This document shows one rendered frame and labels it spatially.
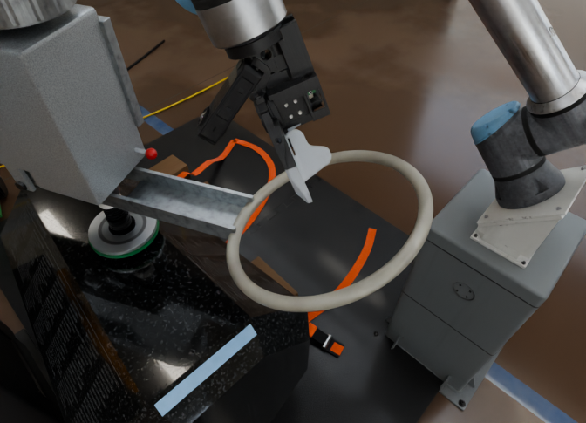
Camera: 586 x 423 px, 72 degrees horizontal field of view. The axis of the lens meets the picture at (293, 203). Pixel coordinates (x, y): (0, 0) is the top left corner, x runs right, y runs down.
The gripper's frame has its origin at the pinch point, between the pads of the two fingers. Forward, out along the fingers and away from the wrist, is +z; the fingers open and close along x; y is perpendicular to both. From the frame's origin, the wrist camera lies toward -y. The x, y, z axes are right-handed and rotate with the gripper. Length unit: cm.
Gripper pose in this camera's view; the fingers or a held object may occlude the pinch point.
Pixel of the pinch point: (296, 174)
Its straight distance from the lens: 58.1
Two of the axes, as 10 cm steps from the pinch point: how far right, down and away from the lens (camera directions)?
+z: 3.6, 7.1, 6.0
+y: 9.2, -3.7, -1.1
